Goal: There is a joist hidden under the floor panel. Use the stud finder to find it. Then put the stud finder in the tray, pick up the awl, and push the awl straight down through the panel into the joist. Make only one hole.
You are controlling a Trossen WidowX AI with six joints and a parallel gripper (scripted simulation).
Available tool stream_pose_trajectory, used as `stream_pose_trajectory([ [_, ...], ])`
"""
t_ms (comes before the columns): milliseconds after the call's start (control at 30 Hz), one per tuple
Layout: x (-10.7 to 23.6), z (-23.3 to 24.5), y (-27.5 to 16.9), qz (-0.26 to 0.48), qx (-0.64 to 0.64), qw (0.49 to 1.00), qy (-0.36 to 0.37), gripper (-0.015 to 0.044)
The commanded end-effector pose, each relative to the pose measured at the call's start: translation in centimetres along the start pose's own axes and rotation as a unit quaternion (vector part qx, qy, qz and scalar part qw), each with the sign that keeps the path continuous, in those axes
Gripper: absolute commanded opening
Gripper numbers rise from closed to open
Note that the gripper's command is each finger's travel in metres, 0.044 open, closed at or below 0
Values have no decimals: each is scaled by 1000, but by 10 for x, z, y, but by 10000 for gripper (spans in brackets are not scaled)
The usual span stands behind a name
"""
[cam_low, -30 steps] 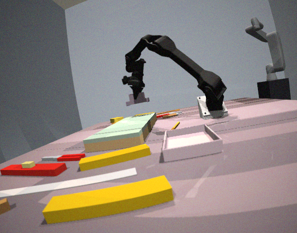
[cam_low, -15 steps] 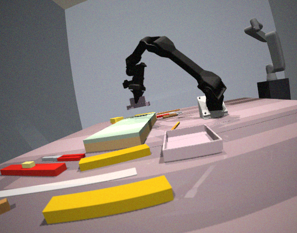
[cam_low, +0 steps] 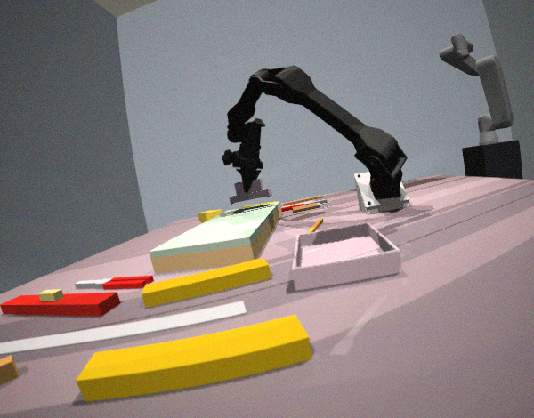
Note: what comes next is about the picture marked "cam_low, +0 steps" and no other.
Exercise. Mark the small orange-brown cube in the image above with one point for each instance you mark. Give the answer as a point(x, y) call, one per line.
point(8, 370)

